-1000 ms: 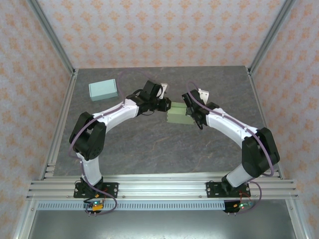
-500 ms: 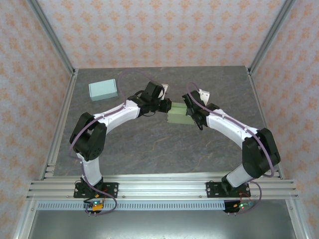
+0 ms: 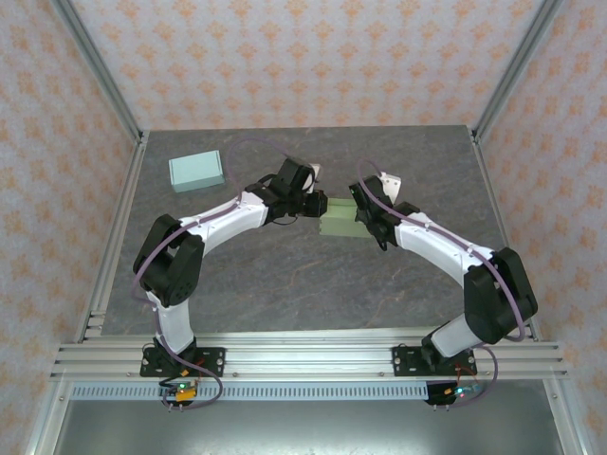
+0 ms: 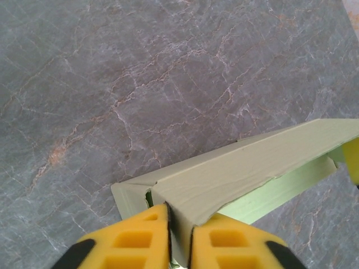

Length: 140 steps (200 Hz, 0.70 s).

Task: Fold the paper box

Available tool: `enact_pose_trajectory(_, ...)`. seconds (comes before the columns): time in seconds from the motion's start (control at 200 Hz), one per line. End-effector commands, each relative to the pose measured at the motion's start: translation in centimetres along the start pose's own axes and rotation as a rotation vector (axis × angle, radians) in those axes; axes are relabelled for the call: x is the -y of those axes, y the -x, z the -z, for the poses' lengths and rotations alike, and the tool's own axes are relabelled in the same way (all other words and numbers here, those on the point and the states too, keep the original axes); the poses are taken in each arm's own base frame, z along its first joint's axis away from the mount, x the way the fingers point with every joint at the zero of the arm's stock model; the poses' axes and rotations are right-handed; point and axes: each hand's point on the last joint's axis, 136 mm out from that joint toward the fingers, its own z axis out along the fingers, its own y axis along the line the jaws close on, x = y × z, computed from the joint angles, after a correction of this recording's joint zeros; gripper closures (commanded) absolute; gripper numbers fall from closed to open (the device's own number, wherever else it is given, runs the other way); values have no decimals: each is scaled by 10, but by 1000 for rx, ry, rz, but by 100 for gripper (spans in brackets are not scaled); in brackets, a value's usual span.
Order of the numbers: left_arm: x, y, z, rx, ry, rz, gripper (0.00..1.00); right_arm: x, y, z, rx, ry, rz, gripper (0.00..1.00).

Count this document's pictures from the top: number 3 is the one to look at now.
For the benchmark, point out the pale green paper box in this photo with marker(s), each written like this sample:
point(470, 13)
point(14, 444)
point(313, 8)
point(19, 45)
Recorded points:
point(339, 223)

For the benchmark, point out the light blue paper box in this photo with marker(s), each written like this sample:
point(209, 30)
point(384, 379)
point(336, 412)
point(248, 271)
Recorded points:
point(196, 170)

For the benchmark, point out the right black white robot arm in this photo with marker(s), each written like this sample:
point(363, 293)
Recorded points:
point(498, 298)

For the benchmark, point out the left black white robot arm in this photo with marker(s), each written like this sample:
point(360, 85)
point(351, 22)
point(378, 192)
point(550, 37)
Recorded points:
point(171, 265)

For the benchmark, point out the grey metal panel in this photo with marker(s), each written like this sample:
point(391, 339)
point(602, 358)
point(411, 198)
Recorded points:
point(308, 426)

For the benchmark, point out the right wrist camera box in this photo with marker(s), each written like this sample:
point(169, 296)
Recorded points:
point(391, 185)

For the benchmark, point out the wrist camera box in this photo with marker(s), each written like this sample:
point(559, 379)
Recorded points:
point(391, 185)
point(314, 173)

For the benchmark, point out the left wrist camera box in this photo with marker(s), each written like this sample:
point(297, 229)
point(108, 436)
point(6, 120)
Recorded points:
point(314, 173)

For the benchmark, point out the aluminium table side rail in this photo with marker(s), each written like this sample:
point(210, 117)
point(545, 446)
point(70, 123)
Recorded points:
point(490, 189)
point(133, 166)

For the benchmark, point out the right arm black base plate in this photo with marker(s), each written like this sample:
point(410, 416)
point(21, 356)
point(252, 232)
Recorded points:
point(403, 360)

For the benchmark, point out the aluminium mounting rail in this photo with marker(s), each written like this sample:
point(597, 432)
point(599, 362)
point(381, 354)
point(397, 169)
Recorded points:
point(308, 355)

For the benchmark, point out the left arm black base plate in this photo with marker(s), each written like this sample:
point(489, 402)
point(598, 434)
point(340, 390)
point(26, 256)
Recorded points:
point(213, 360)

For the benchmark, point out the aluminium frame post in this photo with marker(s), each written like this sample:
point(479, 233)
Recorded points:
point(100, 66)
point(515, 66)

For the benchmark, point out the aluminium frame leg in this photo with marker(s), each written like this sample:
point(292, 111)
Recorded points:
point(47, 422)
point(564, 422)

